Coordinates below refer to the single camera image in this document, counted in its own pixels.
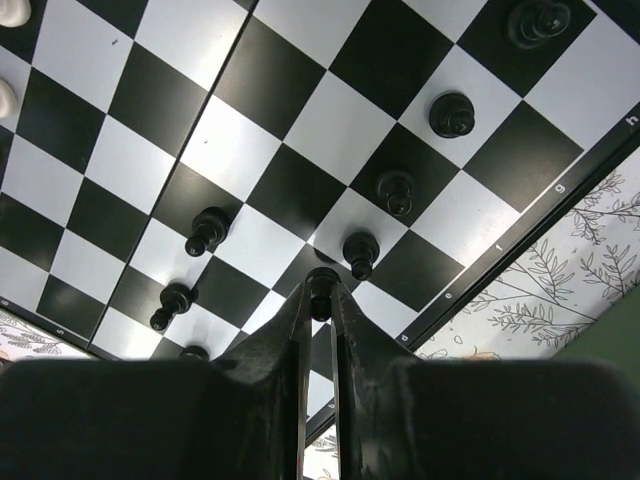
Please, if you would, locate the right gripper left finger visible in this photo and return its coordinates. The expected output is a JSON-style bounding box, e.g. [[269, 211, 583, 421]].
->
[[1, 283, 311, 479]]

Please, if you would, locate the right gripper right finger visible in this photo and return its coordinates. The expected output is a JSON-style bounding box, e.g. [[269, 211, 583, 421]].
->
[[331, 283, 639, 479]]

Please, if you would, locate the black and white chessboard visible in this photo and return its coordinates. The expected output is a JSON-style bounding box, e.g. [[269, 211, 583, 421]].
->
[[0, 0, 640, 454]]

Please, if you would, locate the green plastic tray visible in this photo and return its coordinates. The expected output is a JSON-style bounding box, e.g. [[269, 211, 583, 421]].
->
[[556, 287, 639, 376]]

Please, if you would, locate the white pawn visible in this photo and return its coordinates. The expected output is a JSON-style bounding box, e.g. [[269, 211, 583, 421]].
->
[[0, 78, 18, 119], [0, 0, 32, 28]]

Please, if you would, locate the black pawn on board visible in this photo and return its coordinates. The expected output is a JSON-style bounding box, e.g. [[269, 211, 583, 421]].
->
[[428, 92, 475, 139], [375, 170, 415, 217], [506, 0, 572, 50], [149, 283, 198, 331], [342, 231, 380, 281], [185, 207, 231, 257]]

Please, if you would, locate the black pawn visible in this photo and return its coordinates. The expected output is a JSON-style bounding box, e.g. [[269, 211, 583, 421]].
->
[[342, 231, 380, 281], [506, 0, 572, 50], [185, 207, 231, 257], [375, 170, 415, 217], [428, 92, 475, 139], [149, 283, 198, 331], [306, 267, 340, 322]]

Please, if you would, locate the floral table mat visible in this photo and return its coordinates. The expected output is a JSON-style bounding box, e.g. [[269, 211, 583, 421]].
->
[[0, 149, 640, 480]]

